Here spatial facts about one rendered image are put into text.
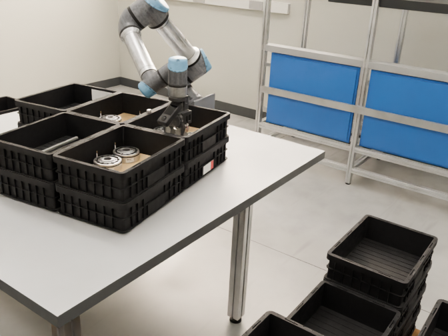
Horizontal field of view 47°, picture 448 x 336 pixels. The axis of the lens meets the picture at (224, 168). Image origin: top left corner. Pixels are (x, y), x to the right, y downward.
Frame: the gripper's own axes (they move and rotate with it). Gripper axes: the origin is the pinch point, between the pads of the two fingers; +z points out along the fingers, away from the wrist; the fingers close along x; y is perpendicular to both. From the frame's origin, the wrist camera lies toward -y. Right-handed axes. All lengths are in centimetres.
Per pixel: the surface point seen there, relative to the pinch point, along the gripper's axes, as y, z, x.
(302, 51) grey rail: 197, -8, 34
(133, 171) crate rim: -42.1, -7.2, -16.1
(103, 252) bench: -58, 15, -18
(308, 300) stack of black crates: -14, 37, -71
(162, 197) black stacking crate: -24.0, 10.1, -13.6
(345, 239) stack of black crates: 16, 26, -72
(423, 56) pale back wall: 281, -3, -34
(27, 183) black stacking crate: -51, 6, 27
